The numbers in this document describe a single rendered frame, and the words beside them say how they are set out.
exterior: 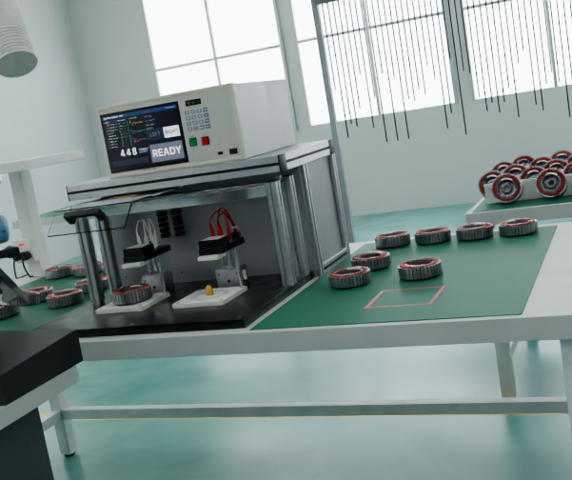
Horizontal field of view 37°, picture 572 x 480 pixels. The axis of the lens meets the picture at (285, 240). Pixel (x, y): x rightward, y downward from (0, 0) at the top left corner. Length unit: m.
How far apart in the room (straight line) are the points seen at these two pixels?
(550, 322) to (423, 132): 6.89
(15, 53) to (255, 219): 1.39
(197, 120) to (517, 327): 1.05
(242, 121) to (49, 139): 7.27
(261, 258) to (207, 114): 0.45
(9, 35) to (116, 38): 6.44
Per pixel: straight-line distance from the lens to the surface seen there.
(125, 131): 2.44
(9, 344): 1.98
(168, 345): 2.04
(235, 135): 2.28
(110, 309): 2.33
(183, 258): 2.56
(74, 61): 10.14
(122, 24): 9.85
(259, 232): 2.43
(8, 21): 3.53
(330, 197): 2.57
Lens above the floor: 1.23
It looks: 9 degrees down
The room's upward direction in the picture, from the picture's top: 10 degrees counter-clockwise
